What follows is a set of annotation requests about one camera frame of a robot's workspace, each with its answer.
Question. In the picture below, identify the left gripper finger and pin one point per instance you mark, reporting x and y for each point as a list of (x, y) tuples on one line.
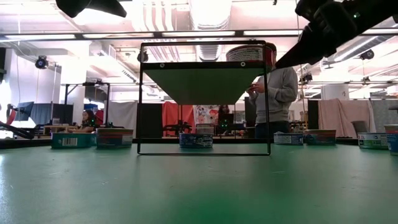
[(109, 6)]

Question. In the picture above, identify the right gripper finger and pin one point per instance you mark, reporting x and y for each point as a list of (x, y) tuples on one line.
[(301, 49)]

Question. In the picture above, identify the silver-lid seafood can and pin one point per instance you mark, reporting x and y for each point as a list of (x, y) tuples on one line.
[(372, 141), (288, 139), (245, 55)]

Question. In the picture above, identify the gold-lid pink salmon can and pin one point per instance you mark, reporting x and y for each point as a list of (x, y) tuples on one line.
[(114, 138), (320, 137), (393, 140)]

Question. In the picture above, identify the black background robot arm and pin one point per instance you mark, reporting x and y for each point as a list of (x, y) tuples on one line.
[(177, 127)]

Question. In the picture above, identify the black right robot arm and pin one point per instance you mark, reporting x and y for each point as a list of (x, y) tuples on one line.
[(379, 9)]

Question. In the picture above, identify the blue fish-print seafood can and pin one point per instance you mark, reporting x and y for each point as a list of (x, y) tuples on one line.
[(196, 140)]

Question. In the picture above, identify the black ceiling spotlight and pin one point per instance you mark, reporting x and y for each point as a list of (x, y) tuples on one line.
[(306, 77), (143, 56), (41, 62), (367, 54)]

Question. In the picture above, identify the person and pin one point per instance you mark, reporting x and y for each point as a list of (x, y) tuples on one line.
[(87, 119), (224, 110), (280, 93)]

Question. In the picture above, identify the beige curtain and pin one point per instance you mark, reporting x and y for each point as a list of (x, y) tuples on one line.
[(342, 115)]

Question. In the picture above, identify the black monitor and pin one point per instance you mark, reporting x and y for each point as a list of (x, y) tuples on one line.
[(249, 112), (23, 111), (62, 112)]

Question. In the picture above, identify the white curtain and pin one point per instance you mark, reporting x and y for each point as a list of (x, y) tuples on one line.
[(122, 115)]

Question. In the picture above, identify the floral poster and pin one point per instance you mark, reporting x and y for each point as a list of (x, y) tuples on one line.
[(205, 115)]

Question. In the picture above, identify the black panel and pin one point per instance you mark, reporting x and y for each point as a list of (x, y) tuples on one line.
[(149, 119)]

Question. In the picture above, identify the light wooden rack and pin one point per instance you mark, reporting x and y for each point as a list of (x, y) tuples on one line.
[(59, 128)]

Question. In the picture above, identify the red curtain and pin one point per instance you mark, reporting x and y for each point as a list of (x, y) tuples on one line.
[(171, 115)]

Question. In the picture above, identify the green-label silver-lid can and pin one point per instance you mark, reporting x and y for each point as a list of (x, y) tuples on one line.
[(71, 141)]

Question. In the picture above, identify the green table mat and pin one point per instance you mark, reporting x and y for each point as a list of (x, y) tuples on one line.
[(199, 193)]

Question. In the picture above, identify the black ceiling light rail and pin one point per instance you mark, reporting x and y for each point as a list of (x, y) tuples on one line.
[(155, 35)]

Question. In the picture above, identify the black metal frame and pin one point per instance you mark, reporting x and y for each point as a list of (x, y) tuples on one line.
[(107, 99)]

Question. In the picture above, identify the silver ventilation duct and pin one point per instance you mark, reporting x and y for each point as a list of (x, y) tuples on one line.
[(210, 18)]

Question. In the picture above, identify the wooden shelf with black frame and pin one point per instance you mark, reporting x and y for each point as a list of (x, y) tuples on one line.
[(203, 87)]

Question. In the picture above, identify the black table frame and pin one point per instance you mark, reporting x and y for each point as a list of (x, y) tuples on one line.
[(18, 143)]

